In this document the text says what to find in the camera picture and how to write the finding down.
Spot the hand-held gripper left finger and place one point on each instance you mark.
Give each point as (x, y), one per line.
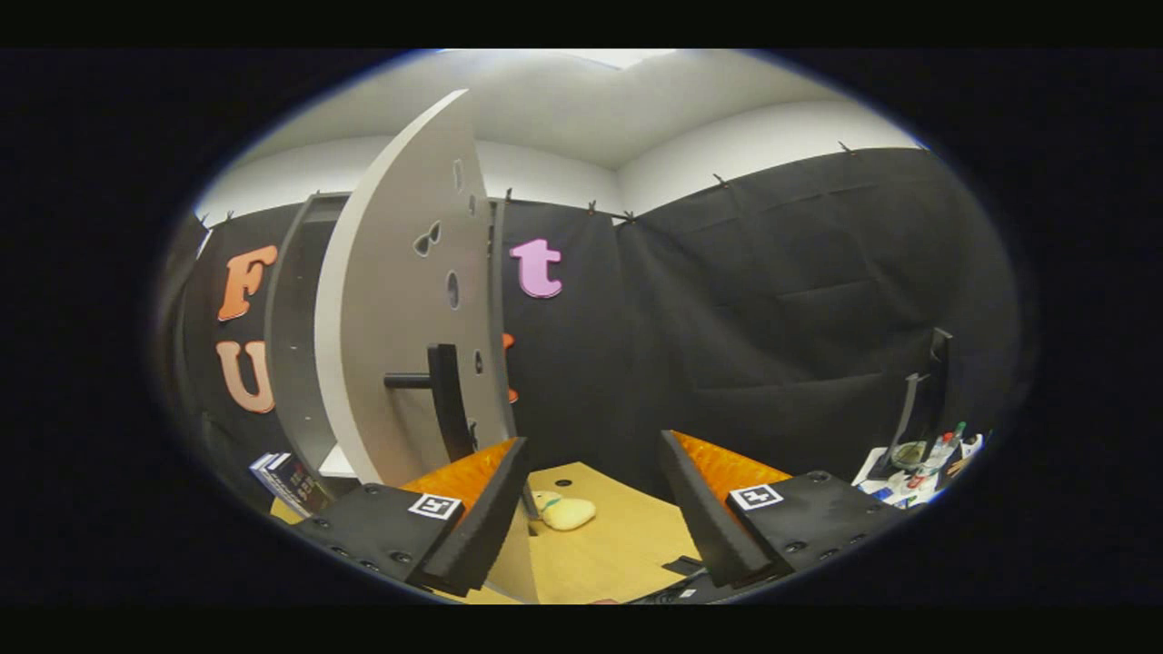
(486, 509)

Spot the black backdrop cloth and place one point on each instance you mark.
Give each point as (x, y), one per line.
(727, 318)

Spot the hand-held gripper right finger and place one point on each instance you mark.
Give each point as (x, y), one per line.
(701, 509)

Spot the white cabinet shelf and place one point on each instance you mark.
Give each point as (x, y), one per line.
(338, 465)

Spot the plastic bottle green cap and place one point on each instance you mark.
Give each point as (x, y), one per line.
(945, 447)

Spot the dark blue cover book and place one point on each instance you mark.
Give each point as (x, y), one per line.
(300, 486)

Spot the grey cabinet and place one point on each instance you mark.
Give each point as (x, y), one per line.
(295, 363)

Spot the white cabinet door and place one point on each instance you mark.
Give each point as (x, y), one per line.
(391, 300)

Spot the yellow plush toy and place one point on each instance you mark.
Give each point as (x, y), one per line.
(568, 515)

